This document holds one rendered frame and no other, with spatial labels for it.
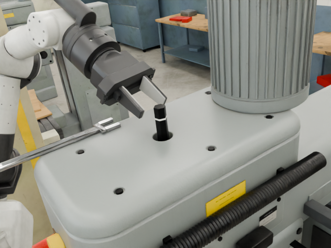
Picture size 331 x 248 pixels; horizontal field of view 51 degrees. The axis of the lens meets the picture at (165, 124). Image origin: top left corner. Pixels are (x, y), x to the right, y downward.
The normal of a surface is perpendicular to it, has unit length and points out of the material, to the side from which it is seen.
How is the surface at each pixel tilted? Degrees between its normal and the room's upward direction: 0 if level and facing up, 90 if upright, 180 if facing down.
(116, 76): 30
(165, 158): 0
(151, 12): 90
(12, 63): 97
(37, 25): 86
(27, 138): 90
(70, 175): 0
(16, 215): 57
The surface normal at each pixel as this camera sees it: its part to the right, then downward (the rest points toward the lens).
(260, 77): -0.22, 0.47
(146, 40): 0.57, 0.33
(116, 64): 0.28, -0.64
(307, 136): -0.11, -0.88
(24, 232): 0.97, -0.11
